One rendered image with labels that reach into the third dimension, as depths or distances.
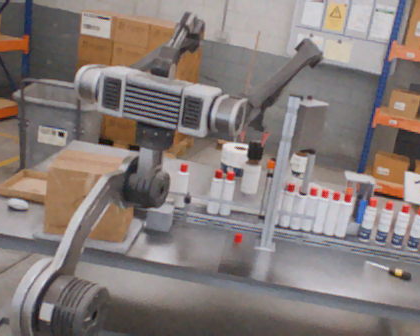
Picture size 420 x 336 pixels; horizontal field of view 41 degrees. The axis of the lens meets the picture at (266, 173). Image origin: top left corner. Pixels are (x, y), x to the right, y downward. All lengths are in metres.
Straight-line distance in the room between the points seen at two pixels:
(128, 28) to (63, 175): 3.84
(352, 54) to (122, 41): 2.59
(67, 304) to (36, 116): 3.13
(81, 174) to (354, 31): 4.92
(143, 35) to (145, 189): 3.99
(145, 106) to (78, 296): 0.65
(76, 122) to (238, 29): 3.03
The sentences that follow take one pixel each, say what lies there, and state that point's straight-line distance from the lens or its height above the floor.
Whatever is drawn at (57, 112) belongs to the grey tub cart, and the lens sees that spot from 4.66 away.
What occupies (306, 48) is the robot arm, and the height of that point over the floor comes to 1.70.
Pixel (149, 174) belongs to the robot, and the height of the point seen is 1.20.
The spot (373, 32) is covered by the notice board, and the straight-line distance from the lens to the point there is 6.66.
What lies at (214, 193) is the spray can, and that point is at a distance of 2.51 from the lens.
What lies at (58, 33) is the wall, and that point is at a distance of 8.13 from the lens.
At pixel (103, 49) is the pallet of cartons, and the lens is 6.04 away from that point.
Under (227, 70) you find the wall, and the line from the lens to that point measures 7.14.
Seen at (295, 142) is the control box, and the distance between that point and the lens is 2.28.
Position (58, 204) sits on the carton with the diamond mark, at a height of 0.97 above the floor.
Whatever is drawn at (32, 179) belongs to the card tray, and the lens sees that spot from 2.88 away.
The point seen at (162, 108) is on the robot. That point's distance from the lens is 1.90.
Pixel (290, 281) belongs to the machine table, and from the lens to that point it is 2.21.
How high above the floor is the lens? 1.85
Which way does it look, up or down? 17 degrees down
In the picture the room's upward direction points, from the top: 11 degrees clockwise
